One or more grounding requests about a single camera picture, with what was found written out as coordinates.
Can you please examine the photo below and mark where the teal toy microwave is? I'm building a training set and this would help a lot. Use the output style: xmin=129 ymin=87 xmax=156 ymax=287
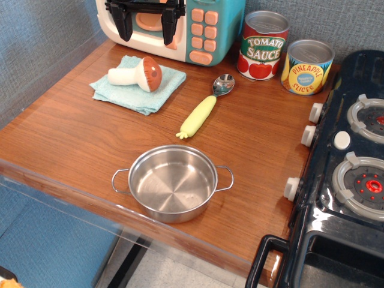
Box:
xmin=96 ymin=0 xmax=245 ymax=67

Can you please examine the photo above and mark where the black toy stove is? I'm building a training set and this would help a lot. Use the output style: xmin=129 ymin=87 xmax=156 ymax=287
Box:
xmin=246 ymin=50 xmax=383 ymax=287

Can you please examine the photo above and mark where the tomato sauce can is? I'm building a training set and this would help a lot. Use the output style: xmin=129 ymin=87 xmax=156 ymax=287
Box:
xmin=237 ymin=10 xmax=290 ymax=80

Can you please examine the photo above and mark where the light blue folded cloth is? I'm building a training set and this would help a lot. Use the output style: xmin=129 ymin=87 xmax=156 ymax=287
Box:
xmin=90 ymin=56 xmax=186 ymax=116

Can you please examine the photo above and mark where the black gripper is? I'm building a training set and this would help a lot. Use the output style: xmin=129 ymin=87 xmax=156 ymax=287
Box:
xmin=104 ymin=0 xmax=185 ymax=45

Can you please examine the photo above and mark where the pineapple slices can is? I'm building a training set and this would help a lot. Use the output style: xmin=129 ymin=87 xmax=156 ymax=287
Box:
xmin=281 ymin=39 xmax=335 ymax=95

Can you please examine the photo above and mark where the plush brown white mushroom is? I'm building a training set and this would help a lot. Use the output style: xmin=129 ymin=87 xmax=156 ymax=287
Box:
xmin=107 ymin=56 xmax=163 ymax=92

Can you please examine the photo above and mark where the metal pot with handles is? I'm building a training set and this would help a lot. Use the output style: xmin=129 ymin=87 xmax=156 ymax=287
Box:
xmin=124 ymin=145 xmax=221 ymax=223

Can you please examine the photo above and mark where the spoon with yellow handle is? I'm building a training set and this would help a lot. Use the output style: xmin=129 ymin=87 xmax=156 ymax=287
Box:
xmin=175 ymin=74 xmax=235 ymax=140

